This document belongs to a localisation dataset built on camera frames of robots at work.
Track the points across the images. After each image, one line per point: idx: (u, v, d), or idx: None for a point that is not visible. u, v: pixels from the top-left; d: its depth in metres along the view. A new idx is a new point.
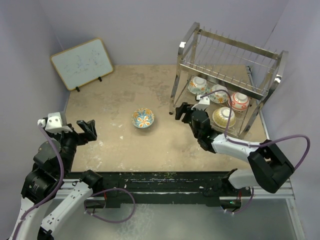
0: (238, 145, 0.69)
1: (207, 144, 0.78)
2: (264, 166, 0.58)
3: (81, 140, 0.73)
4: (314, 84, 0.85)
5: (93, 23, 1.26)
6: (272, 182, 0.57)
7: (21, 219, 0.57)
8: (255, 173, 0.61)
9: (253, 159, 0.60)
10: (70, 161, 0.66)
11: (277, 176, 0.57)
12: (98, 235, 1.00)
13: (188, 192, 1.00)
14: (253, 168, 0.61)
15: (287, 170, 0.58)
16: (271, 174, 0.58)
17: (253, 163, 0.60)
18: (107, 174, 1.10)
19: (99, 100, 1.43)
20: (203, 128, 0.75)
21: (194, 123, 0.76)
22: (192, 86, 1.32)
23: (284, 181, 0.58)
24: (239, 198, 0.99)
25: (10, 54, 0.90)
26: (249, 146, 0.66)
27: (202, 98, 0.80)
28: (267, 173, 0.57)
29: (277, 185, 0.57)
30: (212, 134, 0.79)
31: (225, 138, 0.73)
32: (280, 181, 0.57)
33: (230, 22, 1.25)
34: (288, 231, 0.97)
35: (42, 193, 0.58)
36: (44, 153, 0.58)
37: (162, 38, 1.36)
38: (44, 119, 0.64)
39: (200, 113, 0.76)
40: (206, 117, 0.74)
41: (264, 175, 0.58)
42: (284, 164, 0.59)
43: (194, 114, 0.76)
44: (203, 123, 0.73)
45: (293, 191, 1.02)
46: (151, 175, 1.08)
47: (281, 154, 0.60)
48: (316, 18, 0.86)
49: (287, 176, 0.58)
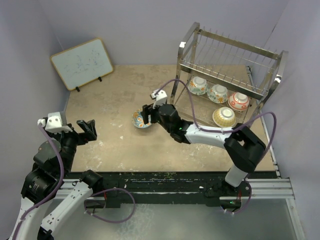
0: (212, 133, 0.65)
1: (181, 136, 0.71)
2: (241, 151, 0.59)
3: (81, 140, 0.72)
4: (314, 84, 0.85)
5: (93, 23, 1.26)
6: (251, 164, 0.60)
7: (20, 219, 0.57)
8: (232, 157, 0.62)
9: (231, 146, 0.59)
10: (70, 161, 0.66)
11: (253, 157, 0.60)
12: (98, 235, 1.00)
13: (188, 192, 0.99)
14: (230, 154, 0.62)
15: (260, 149, 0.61)
16: (248, 157, 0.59)
17: (230, 149, 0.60)
18: (107, 174, 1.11)
19: (99, 100, 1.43)
20: (173, 120, 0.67)
21: (161, 118, 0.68)
22: (192, 86, 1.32)
23: (259, 159, 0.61)
24: (239, 198, 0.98)
25: (10, 54, 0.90)
26: (223, 133, 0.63)
27: (157, 93, 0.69)
28: (245, 157, 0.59)
29: (254, 164, 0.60)
30: (184, 125, 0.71)
31: (197, 128, 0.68)
32: (256, 160, 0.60)
33: (230, 22, 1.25)
34: (288, 231, 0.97)
35: (42, 193, 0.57)
36: (44, 153, 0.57)
37: (162, 38, 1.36)
38: (44, 119, 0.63)
39: (166, 107, 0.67)
40: (173, 109, 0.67)
41: (242, 159, 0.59)
42: (257, 143, 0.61)
43: (160, 108, 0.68)
44: (171, 116, 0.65)
45: (294, 191, 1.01)
46: (151, 175, 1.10)
47: (253, 134, 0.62)
48: (316, 18, 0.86)
49: (261, 154, 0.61)
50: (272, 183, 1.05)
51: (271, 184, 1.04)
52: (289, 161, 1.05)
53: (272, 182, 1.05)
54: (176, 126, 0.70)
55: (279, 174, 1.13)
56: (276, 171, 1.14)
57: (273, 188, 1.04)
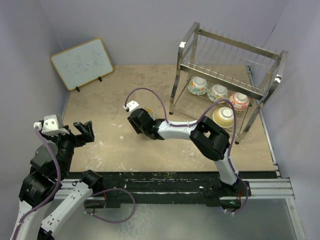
0: (180, 127, 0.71)
1: (154, 134, 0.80)
2: (206, 141, 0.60)
3: (78, 141, 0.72)
4: (314, 84, 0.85)
5: (93, 23, 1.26)
6: (216, 153, 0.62)
7: (19, 222, 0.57)
8: (199, 148, 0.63)
9: (196, 138, 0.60)
10: (68, 164, 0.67)
11: (217, 145, 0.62)
12: (98, 235, 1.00)
13: (188, 192, 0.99)
14: (197, 145, 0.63)
15: (223, 137, 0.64)
16: (212, 146, 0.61)
17: (196, 141, 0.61)
18: (107, 174, 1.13)
19: (99, 100, 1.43)
20: (143, 120, 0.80)
21: (135, 121, 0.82)
22: (192, 86, 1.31)
23: (223, 147, 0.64)
24: (239, 198, 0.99)
25: (10, 55, 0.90)
26: (189, 126, 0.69)
27: (129, 105, 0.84)
28: (210, 146, 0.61)
29: (218, 152, 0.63)
30: (157, 123, 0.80)
31: (168, 124, 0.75)
32: (220, 148, 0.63)
33: (230, 22, 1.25)
34: (288, 231, 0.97)
35: (39, 196, 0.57)
36: (42, 157, 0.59)
37: (162, 38, 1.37)
38: (40, 122, 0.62)
39: (136, 111, 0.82)
40: (141, 111, 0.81)
41: (208, 149, 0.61)
42: (220, 133, 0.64)
43: (131, 114, 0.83)
44: (138, 116, 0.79)
45: (294, 191, 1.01)
46: (151, 175, 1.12)
47: (216, 124, 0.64)
48: (316, 18, 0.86)
49: (225, 142, 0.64)
50: (272, 183, 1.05)
51: (271, 184, 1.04)
52: (289, 161, 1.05)
53: (272, 182, 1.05)
54: (149, 125, 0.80)
55: (279, 174, 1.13)
56: (277, 171, 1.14)
57: (273, 188, 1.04)
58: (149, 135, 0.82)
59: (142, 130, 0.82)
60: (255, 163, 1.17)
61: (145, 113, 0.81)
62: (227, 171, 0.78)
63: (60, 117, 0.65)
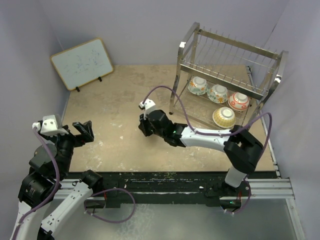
0: (209, 136, 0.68)
1: (174, 140, 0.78)
2: (241, 153, 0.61)
3: (78, 141, 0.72)
4: (314, 84, 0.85)
5: (93, 23, 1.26)
6: (251, 166, 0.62)
7: (18, 223, 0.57)
8: (232, 161, 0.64)
9: (231, 150, 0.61)
10: (67, 164, 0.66)
11: (253, 159, 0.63)
12: (98, 235, 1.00)
13: (188, 192, 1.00)
14: (230, 157, 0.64)
15: (258, 150, 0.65)
16: (248, 159, 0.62)
17: (230, 153, 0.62)
18: (107, 174, 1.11)
19: (99, 100, 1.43)
20: (164, 125, 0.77)
21: (154, 125, 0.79)
22: (192, 86, 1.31)
23: (257, 160, 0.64)
24: (239, 198, 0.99)
25: (11, 55, 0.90)
26: (220, 136, 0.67)
27: (144, 103, 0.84)
28: (246, 159, 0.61)
29: (252, 165, 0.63)
30: (178, 128, 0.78)
31: (193, 131, 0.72)
32: (255, 161, 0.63)
33: (230, 22, 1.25)
34: (288, 231, 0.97)
35: (39, 197, 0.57)
36: (40, 157, 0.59)
37: (162, 38, 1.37)
38: (39, 122, 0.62)
39: (155, 114, 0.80)
40: (161, 115, 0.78)
41: (243, 161, 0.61)
42: (255, 145, 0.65)
43: (150, 117, 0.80)
44: (160, 119, 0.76)
45: (294, 191, 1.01)
46: (151, 176, 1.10)
47: (251, 137, 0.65)
48: (316, 18, 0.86)
49: (258, 155, 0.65)
50: (272, 183, 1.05)
51: (271, 184, 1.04)
52: (289, 161, 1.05)
53: (272, 182, 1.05)
54: (169, 130, 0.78)
55: (279, 174, 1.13)
56: (276, 171, 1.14)
57: (273, 188, 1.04)
58: (170, 140, 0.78)
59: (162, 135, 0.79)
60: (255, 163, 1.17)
61: (165, 117, 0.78)
62: (239, 178, 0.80)
63: (59, 117, 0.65)
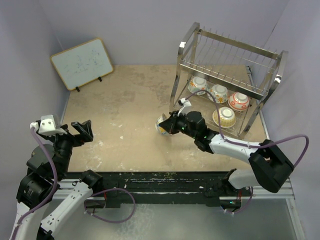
0: (237, 146, 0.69)
1: (204, 144, 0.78)
2: (266, 167, 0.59)
3: (77, 141, 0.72)
4: (314, 84, 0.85)
5: (93, 23, 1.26)
6: (276, 185, 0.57)
7: (17, 224, 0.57)
8: (256, 175, 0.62)
9: (255, 161, 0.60)
10: (66, 165, 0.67)
11: (280, 178, 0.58)
12: (98, 235, 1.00)
13: (188, 192, 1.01)
14: (255, 170, 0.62)
15: (287, 169, 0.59)
16: (273, 176, 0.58)
17: (254, 165, 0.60)
18: (107, 174, 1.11)
19: (99, 100, 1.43)
20: (199, 129, 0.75)
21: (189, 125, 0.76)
22: (192, 86, 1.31)
23: (285, 180, 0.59)
24: (239, 198, 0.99)
25: (11, 55, 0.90)
26: (249, 147, 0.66)
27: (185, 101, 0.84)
28: (269, 175, 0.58)
29: (278, 184, 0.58)
30: (209, 134, 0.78)
31: (223, 139, 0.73)
32: (281, 181, 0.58)
33: (230, 22, 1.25)
34: (288, 231, 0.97)
35: (37, 198, 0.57)
36: (38, 158, 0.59)
37: (162, 38, 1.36)
38: (37, 122, 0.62)
39: (193, 115, 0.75)
40: (200, 118, 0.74)
41: (266, 176, 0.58)
42: (284, 164, 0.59)
43: (188, 116, 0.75)
44: (198, 123, 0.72)
45: (294, 191, 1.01)
46: (151, 175, 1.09)
47: (281, 153, 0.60)
48: (316, 18, 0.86)
49: (287, 175, 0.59)
50: None
51: None
52: None
53: None
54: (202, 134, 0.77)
55: None
56: None
57: None
58: (201, 144, 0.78)
59: (196, 137, 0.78)
60: None
61: (203, 121, 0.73)
62: (248, 183, 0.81)
63: (58, 117, 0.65)
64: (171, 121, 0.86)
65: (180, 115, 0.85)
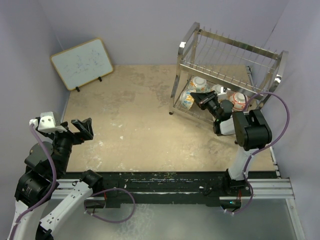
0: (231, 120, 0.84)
1: (217, 128, 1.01)
2: (243, 120, 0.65)
3: (77, 139, 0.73)
4: (315, 83, 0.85)
5: (93, 23, 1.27)
6: (243, 131, 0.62)
7: (15, 222, 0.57)
8: (235, 128, 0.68)
9: (235, 113, 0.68)
10: (65, 163, 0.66)
11: (251, 130, 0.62)
12: (98, 235, 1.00)
13: (188, 192, 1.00)
14: (234, 124, 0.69)
15: (263, 130, 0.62)
16: (246, 127, 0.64)
17: (235, 117, 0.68)
18: (107, 174, 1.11)
19: (99, 100, 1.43)
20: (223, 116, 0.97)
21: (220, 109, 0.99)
22: (192, 86, 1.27)
23: (258, 138, 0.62)
24: (239, 198, 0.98)
25: (11, 56, 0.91)
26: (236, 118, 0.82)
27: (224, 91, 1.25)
28: (242, 124, 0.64)
29: (248, 136, 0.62)
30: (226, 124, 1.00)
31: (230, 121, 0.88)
32: (253, 136, 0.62)
33: (230, 22, 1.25)
34: (289, 232, 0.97)
35: (35, 196, 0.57)
36: (36, 157, 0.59)
37: (162, 38, 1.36)
38: (36, 119, 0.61)
39: (226, 103, 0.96)
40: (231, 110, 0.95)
41: (240, 126, 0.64)
42: (262, 126, 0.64)
43: (224, 103, 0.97)
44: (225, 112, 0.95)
45: (294, 191, 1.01)
46: (151, 175, 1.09)
47: (262, 119, 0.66)
48: (316, 18, 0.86)
49: (261, 136, 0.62)
50: (272, 183, 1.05)
51: (271, 184, 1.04)
52: (289, 162, 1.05)
53: (272, 182, 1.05)
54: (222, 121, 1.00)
55: (279, 174, 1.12)
56: (277, 171, 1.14)
57: (273, 188, 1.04)
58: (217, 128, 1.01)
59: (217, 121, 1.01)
60: (256, 163, 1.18)
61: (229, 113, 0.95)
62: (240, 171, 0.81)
63: (57, 115, 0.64)
64: (208, 96, 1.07)
65: (215, 97, 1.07)
